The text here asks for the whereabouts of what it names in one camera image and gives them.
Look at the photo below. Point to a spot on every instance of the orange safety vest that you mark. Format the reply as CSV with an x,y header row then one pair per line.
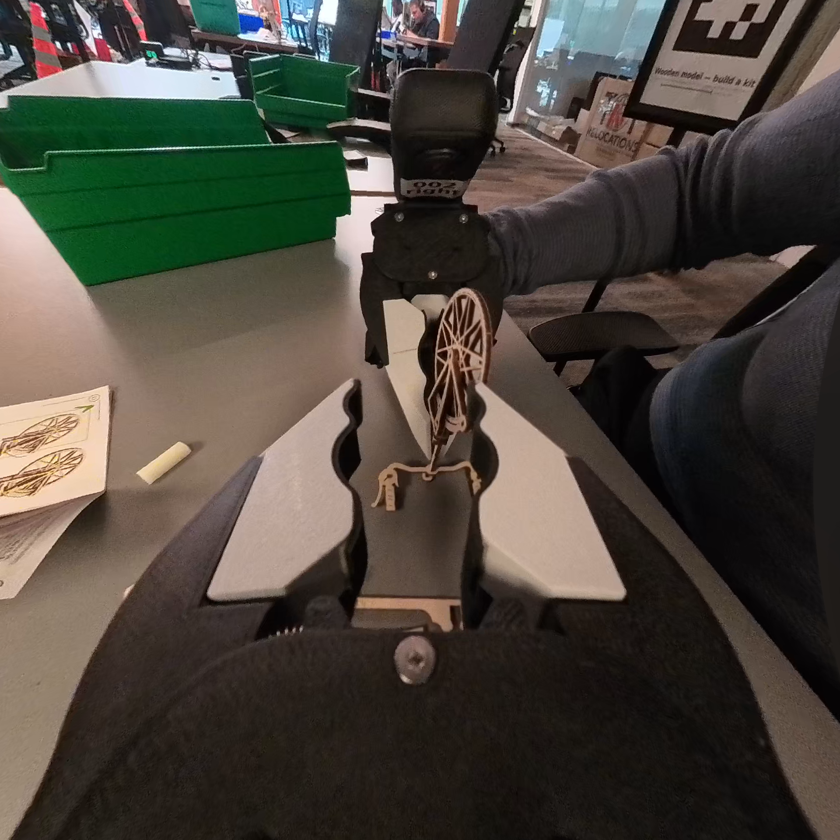
x,y
44,46
134,19

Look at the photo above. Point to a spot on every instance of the instruction booklet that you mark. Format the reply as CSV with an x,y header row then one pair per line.
x,y
39,485

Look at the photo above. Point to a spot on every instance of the person's right forearm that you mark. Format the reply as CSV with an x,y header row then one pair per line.
x,y
656,210

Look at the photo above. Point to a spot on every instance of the printed cardboard box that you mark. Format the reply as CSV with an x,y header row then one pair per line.
x,y
610,131

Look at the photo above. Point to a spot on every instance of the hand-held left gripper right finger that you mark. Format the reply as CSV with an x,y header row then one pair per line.
x,y
544,518

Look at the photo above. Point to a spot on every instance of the black desk device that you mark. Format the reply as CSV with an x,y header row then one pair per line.
x,y
164,58

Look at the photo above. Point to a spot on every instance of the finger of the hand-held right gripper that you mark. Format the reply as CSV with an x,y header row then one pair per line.
x,y
430,307
407,367

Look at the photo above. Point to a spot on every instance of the white desk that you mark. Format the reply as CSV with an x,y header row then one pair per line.
x,y
131,82

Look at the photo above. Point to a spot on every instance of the wooden parts sheet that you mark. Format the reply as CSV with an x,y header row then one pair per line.
x,y
400,602

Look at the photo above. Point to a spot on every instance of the black chair armrest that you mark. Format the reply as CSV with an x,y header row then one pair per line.
x,y
781,289

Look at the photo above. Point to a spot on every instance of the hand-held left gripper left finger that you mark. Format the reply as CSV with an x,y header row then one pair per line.
x,y
282,505

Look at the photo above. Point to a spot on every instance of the black flat object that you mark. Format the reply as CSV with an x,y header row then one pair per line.
x,y
361,128

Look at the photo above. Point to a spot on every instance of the framed tag sign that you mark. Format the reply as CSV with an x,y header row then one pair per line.
x,y
709,72

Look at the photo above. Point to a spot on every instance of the black visitor chair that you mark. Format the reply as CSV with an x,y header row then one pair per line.
x,y
604,334

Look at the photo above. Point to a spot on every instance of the cream plastic cylinder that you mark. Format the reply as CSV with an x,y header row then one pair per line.
x,y
164,463

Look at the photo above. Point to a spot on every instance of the green plastic bin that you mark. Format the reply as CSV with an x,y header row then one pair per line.
x,y
131,124
216,16
197,207
302,118
308,69
197,253

